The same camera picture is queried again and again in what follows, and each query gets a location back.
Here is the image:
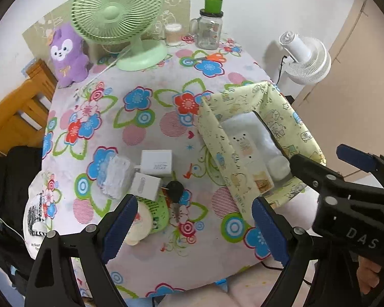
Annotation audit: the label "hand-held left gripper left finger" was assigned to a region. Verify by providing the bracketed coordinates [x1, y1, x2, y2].
[29, 194, 139, 307]

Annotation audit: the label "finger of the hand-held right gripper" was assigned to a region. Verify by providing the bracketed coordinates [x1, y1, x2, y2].
[290, 154, 348, 199]
[337, 144, 384, 189]

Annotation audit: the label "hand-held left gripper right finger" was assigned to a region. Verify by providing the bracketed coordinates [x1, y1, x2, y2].
[251, 196, 356, 307]

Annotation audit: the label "cream round object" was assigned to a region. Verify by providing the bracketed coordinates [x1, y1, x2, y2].
[124, 203, 153, 247]

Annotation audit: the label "small white charger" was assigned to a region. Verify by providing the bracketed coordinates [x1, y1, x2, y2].
[129, 172, 162, 203]

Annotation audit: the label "clear plastic packet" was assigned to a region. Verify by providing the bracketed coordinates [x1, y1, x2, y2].
[99, 154, 132, 199]

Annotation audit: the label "black car key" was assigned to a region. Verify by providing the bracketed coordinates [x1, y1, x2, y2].
[164, 180, 185, 225]

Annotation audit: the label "large white charger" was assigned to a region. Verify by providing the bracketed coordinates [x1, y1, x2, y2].
[135, 149, 174, 178]

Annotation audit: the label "yellow printed fabric storage box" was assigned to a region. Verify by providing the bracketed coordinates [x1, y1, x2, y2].
[197, 81, 327, 221]

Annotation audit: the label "person's right hand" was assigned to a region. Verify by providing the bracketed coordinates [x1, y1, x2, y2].
[357, 257, 383, 291]

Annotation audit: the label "white flat box with bear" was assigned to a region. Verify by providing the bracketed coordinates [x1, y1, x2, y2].
[227, 131, 275, 195]

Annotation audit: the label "white printed tote bag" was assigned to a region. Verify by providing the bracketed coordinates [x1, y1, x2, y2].
[23, 172, 59, 260]

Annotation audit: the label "beige door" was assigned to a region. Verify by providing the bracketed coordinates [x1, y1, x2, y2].
[293, 0, 384, 181]

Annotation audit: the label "white clip fan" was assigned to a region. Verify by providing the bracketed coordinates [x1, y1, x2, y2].
[278, 31, 332, 85]

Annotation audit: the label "black cloth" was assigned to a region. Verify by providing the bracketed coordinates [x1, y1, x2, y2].
[0, 146, 45, 295]

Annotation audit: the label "wooden chair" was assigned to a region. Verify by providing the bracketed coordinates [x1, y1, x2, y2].
[0, 60, 57, 158]

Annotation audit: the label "glass jar mug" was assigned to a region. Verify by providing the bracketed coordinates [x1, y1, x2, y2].
[190, 10, 225, 51]

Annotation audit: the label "purple plush toy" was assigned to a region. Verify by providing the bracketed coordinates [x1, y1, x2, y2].
[49, 24, 92, 88]

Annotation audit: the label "green plastic cup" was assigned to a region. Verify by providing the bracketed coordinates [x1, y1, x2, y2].
[204, 0, 223, 14]

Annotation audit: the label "clear cotton swab container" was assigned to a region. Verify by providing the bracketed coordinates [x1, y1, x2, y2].
[164, 23, 183, 47]

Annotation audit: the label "green desk fan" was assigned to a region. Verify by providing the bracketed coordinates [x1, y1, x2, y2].
[71, 0, 168, 72]

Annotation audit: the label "black floor cable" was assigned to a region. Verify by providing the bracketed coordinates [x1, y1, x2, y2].
[261, 260, 286, 272]

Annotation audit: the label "black fan cable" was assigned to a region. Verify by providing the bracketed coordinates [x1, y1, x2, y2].
[276, 55, 289, 84]

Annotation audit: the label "orange handled scissors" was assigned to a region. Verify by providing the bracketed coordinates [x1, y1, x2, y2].
[192, 54, 227, 64]

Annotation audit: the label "white fan cable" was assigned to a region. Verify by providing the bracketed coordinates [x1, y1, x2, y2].
[74, 45, 132, 97]

